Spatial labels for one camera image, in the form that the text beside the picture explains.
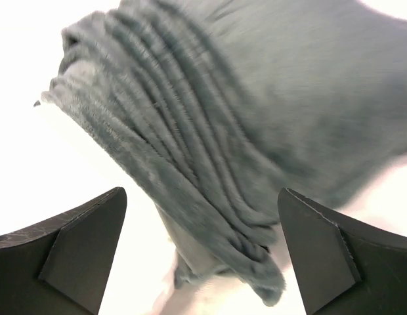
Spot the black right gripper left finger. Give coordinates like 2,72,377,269
0,187,127,315

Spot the zebra and grey plush pillowcase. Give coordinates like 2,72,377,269
41,1,407,306

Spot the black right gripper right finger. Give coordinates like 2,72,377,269
278,188,407,315

